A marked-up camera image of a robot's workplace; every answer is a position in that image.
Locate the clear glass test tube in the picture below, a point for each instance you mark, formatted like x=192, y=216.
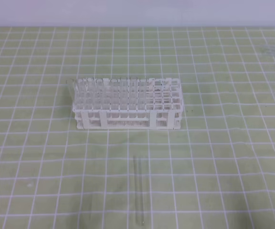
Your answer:
x=138, y=185

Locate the white plastic test tube rack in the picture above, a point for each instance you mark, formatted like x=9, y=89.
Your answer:
x=128, y=103

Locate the leaning glass tube rack left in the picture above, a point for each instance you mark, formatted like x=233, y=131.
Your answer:
x=71, y=83

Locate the green grid tablecloth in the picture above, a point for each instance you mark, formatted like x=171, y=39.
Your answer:
x=216, y=172

